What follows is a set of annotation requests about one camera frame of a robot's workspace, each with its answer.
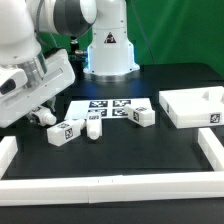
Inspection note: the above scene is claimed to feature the white square tabletop part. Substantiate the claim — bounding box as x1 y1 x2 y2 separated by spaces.
159 86 224 129

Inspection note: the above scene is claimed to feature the black camera stand pole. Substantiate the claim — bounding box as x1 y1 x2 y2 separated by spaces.
69 36 84 71

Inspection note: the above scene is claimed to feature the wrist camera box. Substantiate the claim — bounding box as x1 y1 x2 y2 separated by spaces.
0 68 28 97

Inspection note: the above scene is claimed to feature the white fence wall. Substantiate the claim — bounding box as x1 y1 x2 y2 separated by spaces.
0 136 18 179
198 128 224 172
0 172 224 206

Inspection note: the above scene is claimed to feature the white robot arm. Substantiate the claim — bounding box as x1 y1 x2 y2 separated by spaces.
0 0 139 128

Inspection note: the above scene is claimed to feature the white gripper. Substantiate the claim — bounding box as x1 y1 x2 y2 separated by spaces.
0 49 75 128

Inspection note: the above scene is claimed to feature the white front fence wall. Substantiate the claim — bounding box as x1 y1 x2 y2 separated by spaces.
0 172 224 206

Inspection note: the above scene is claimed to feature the white sheet with tags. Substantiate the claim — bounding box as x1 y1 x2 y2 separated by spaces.
64 98 151 120

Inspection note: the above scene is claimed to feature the white left fence wall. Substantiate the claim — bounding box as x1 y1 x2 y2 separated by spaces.
0 136 18 179

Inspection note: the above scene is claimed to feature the white right fence wall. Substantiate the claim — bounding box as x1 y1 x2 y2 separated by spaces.
198 128 224 172

